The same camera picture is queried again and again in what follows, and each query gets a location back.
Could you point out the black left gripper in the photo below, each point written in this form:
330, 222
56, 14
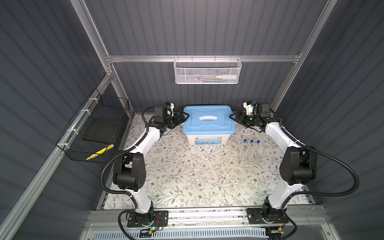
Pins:
182, 119

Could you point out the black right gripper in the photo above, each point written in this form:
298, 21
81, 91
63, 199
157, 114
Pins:
237, 118

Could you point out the blue plastic bin lid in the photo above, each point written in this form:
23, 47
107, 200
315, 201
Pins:
209, 120

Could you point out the blue capped test tube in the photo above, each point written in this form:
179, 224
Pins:
256, 150
251, 149
244, 149

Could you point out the white plastic storage bin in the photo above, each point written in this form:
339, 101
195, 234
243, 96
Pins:
196, 140

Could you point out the clear test tube rack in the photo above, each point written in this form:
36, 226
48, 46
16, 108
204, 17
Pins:
246, 159

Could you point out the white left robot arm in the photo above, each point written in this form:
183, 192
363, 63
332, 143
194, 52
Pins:
129, 172

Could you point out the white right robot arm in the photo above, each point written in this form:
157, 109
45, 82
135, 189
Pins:
299, 163

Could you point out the white bottle in basket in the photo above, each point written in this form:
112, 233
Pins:
227, 77

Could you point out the black pad in basket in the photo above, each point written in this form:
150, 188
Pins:
100, 131

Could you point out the white wire mesh basket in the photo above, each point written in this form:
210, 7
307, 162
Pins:
191, 71

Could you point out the black wire mesh basket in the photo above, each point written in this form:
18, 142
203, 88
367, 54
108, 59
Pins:
102, 106

